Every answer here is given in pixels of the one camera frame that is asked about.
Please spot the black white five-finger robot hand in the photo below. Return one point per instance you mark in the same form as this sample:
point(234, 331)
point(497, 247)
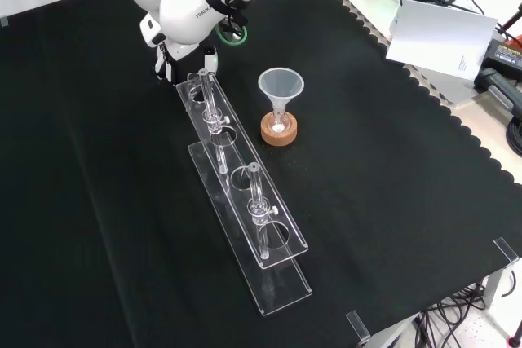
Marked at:
point(183, 67)

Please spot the translucent plastic funnel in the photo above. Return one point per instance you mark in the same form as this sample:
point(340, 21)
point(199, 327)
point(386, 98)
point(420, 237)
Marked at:
point(281, 83)

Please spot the clear acrylic funnel stand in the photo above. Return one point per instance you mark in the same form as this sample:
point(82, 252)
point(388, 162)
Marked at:
point(244, 201)

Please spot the clear round-bottom flask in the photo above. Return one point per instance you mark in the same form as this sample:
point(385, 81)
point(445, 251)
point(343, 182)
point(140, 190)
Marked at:
point(285, 122)

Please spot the black bench cloth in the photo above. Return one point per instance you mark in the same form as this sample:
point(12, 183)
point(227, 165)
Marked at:
point(122, 181)

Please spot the clear tape piece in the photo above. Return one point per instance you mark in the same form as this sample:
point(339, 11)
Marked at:
point(4, 22)

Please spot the white paper sheet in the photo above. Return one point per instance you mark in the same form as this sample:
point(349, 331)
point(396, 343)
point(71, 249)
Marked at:
point(440, 38)

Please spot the clear acrylic cloth clamp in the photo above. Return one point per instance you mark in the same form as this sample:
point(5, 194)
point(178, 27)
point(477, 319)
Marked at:
point(507, 251)
point(358, 325)

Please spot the black clamp tool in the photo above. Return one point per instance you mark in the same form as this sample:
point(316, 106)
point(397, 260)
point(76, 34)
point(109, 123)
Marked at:
point(495, 87)

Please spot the black power adapter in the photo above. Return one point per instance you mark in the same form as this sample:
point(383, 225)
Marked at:
point(503, 54)

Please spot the black tripod with red joint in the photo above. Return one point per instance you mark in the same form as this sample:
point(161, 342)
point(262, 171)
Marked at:
point(510, 22)

